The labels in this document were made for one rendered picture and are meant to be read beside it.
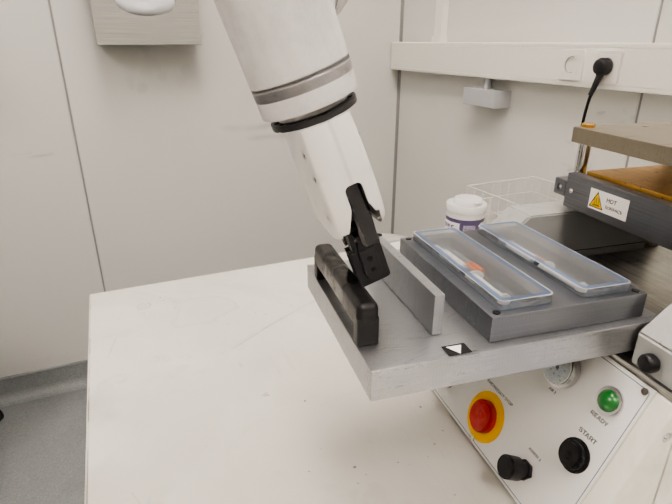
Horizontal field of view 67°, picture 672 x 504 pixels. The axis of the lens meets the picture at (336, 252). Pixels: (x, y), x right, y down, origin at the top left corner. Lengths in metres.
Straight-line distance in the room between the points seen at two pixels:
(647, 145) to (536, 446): 0.35
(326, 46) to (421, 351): 0.25
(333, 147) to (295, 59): 0.07
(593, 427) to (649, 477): 0.06
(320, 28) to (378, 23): 1.72
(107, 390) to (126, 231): 1.20
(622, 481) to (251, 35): 0.49
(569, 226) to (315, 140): 0.46
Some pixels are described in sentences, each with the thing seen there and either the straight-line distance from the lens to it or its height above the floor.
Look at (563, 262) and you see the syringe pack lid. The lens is 0.57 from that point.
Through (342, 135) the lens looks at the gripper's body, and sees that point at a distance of 0.40.
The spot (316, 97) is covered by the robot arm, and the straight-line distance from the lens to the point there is 0.40.
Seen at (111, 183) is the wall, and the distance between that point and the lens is 1.93.
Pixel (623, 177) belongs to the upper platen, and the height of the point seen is 1.06.
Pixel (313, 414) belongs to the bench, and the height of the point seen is 0.75.
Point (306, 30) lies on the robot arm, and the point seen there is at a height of 1.22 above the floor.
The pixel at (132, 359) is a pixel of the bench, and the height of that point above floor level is 0.75.
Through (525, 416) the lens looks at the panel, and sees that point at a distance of 0.63.
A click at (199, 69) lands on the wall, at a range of 1.90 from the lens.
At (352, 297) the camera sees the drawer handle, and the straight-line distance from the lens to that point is 0.44.
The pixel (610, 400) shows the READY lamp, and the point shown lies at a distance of 0.56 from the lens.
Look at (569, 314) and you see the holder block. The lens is 0.51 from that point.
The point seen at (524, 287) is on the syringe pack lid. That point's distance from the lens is 0.50.
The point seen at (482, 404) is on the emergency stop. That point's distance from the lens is 0.67.
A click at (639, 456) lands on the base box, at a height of 0.87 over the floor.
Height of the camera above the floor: 1.21
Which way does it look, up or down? 22 degrees down
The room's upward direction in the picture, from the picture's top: straight up
